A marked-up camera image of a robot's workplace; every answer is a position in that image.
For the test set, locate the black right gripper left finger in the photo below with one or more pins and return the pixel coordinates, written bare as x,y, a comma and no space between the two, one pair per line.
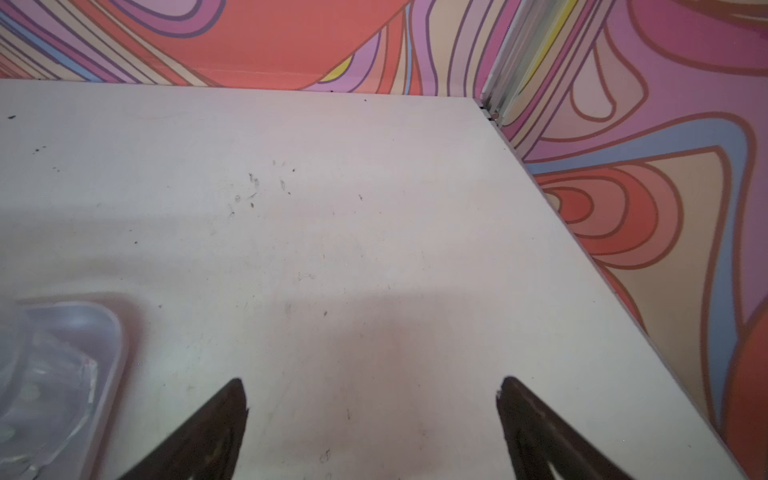
206,445

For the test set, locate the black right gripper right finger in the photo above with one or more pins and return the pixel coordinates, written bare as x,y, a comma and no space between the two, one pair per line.
541,445

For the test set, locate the clear glass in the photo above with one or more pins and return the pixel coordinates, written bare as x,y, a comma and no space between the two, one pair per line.
47,395

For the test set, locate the lavender rectangular plastic tray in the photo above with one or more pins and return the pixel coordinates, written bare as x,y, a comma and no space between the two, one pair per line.
97,331

